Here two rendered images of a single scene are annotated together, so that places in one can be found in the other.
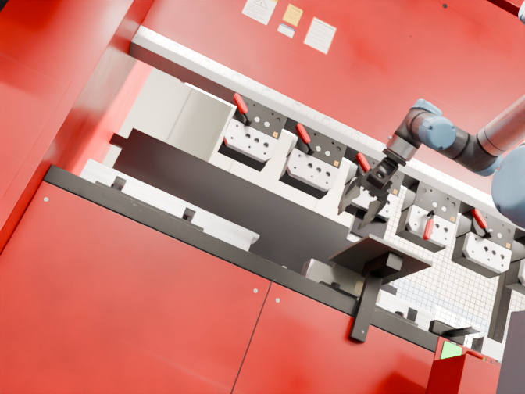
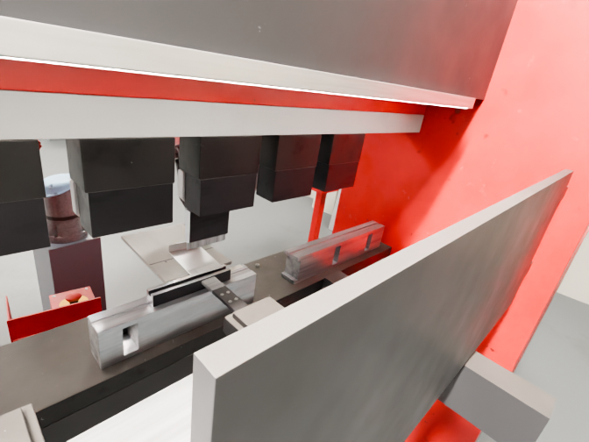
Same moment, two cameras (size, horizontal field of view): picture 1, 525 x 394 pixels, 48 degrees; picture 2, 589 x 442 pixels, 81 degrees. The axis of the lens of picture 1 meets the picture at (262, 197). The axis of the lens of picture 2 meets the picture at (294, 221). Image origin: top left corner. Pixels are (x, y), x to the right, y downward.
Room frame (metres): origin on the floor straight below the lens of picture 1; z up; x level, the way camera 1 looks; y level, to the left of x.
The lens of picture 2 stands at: (2.28, -0.63, 1.47)
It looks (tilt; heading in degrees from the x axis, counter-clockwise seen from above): 23 degrees down; 140
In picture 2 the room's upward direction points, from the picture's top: 9 degrees clockwise
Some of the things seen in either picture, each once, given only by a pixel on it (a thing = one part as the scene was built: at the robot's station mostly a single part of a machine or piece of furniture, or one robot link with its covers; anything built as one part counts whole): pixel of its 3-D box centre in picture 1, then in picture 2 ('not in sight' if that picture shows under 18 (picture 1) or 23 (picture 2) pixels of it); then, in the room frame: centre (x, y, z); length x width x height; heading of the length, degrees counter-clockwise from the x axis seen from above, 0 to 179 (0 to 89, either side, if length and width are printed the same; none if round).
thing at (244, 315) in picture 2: not in sight; (241, 305); (1.77, -0.31, 1.01); 0.26 x 0.12 x 0.05; 8
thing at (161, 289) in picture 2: (363, 280); (191, 283); (1.61, -0.36, 0.98); 0.20 x 0.03 x 0.03; 98
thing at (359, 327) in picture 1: (372, 298); not in sight; (1.42, -0.35, 0.88); 0.14 x 0.04 x 0.22; 8
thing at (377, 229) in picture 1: (366, 231); (207, 226); (1.61, -0.32, 1.13); 0.10 x 0.02 x 0.10; 98
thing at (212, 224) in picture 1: (167, 215); (338, 247); (1.53, 0.22, 0.92); 0.50 x 0.06 x 0.10; 98
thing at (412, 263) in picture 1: (376, 261); (174, 249); (1.46, -0.35, 1.00); 0.26 x 0.18 x 0.01; 8
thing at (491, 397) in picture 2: not in sight; (413, 346); (1.92, 0.18, 0.81); 0.64 x 0.08 x 0.14; 8
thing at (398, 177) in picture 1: (370, 190); (219, 169); (1.60, -0.30, 1.26); 0.15 x 0.09 x 0.17; 98
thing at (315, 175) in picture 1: (312, 162); (285, 163); (1.58, -0.10, 1.26); 0.15 x 0.09 x 0.17; 98
